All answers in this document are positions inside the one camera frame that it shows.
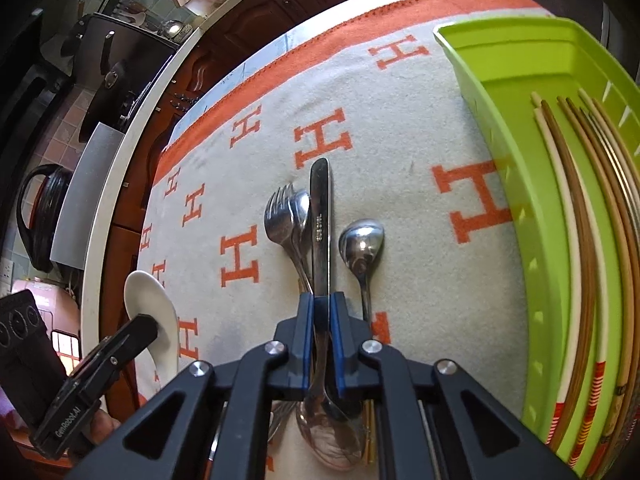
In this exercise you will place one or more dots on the black range hood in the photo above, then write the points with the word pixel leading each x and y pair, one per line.
pixel 25 110

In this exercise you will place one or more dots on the small metal pot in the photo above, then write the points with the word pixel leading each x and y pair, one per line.
pixel 175 29

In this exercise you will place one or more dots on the white ceramic spoon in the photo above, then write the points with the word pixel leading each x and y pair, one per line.
pixel 150 295

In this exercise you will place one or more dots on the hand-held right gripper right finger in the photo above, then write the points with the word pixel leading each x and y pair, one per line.
pixel 336 355

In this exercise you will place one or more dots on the twisted metal chopstick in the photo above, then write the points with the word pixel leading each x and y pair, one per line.
pixel 612 147

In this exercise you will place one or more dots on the black frying pan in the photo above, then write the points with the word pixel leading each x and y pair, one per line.
pixel 75 40

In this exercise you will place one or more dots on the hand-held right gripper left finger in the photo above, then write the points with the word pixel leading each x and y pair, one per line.
pixel 309 350

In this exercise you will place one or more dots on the person's left hand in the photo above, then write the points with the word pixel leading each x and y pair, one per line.
pixel 105 427

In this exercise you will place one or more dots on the gold ribbed stick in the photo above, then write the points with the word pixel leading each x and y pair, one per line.
pixel 371 430

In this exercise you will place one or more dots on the small metal spoon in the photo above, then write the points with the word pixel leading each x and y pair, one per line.
pixel 361 245

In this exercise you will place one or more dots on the metal fork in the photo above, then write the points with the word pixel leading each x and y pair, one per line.
pixel 282 417
pixel 277 225

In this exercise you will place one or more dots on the wall socket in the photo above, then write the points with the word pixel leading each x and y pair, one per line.
pixel 6 270

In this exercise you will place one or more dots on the orange grey printed blanket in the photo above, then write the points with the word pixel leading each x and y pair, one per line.
pixel 400 135

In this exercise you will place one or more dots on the green plastic tray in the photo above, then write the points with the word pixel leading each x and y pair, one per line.
pixel 500 125

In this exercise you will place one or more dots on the pink rice cooker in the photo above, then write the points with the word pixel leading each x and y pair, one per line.
pixel 40 287

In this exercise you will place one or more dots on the light wooden chopstick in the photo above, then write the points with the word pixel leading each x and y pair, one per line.
pixel 611 180

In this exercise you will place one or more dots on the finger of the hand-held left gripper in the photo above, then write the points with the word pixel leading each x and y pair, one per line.
pixel 142 332

